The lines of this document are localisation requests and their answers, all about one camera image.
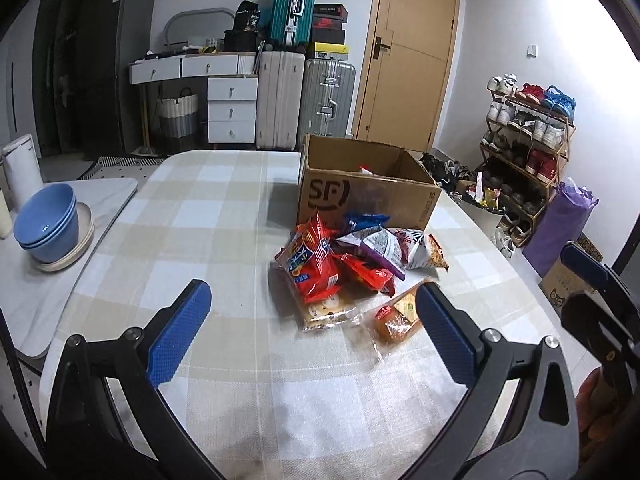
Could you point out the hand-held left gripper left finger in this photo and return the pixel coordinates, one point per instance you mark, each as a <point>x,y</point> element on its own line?
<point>180,332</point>

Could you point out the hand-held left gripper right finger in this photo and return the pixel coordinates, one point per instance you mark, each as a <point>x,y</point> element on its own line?
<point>445,335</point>

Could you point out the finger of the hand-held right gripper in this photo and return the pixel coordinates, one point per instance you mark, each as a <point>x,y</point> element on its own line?
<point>585,265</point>
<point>595,325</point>

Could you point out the white noodle snack bag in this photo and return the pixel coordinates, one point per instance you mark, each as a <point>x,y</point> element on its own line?
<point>417,252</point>

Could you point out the purple white snack bag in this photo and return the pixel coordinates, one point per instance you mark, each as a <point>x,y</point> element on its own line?
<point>380,247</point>

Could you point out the large red snack bag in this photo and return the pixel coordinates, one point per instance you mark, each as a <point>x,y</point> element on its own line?
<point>312,265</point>

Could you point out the brown cardboard box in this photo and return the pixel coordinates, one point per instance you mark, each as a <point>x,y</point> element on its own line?
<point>350,195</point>

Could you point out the person's right hand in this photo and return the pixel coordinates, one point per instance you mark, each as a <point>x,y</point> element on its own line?
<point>595,405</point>

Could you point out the cardboard box with cat print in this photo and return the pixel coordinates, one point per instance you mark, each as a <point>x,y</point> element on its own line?
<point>565,280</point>

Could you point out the orange bread packet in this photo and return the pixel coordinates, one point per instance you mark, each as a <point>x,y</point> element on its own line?
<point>395,325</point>

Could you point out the pair of white shoes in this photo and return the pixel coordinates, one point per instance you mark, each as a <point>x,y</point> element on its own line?
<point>505,245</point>

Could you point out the small red snack bag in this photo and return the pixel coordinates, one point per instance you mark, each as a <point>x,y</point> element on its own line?
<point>365,274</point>

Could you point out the wooden shoe rack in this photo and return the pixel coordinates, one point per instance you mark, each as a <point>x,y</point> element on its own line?
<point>564,160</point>

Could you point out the shoe rack with shoes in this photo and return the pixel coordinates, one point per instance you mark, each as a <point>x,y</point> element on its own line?
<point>542,162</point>

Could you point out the white bin with wrappers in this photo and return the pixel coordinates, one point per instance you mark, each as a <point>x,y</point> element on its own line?
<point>482,217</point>

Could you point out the clear cookie packet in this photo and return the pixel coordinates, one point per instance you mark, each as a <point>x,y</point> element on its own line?
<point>325,310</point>

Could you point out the grey side table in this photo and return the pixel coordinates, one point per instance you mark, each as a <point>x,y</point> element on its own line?
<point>60,300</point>

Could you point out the beige plate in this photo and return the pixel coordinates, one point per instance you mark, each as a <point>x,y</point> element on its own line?
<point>85,240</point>

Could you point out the blue snack bag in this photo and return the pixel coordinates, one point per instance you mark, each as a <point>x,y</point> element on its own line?
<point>365,221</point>

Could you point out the pile of dark shoes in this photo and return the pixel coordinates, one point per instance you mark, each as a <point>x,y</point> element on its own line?
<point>445,170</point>

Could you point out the patterned rug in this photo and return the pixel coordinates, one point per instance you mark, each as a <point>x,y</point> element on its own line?
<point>120,164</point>

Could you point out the red white snack packet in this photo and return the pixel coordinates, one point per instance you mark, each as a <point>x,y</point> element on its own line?
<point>370,169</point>

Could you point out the cream bottle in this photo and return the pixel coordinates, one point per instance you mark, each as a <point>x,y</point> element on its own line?
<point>5,215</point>

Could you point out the woven basket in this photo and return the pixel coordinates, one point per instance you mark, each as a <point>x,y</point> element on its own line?
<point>175,120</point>

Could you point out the white trash can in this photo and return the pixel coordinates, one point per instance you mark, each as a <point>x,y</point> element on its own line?
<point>22,170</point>

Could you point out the white drawer desk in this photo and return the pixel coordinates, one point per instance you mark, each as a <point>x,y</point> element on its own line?
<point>230,105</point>

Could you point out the beige suitcase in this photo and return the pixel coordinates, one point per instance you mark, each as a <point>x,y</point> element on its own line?
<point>280,100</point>

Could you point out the grey suitcase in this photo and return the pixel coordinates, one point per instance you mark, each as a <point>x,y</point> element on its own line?
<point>327,95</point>

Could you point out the wooden door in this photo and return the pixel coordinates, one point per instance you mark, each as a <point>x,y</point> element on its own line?
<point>410,60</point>

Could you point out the dark refrigerator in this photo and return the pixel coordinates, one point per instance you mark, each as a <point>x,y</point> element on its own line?
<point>110,70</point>

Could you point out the dark cabinet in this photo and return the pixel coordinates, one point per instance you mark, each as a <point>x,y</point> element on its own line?
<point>57,70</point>

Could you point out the yellow black shoe box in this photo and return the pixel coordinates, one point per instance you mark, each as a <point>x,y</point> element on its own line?
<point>327,51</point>

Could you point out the black bag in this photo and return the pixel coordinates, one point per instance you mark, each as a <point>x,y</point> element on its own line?
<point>247,22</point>

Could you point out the red black shoe box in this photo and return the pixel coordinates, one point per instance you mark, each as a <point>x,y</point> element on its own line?
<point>328,24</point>

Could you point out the teal suitcase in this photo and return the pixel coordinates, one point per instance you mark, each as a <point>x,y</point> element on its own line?
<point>292,10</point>

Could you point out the grey arched frame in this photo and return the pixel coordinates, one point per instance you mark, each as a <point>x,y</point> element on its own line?
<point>197,12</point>

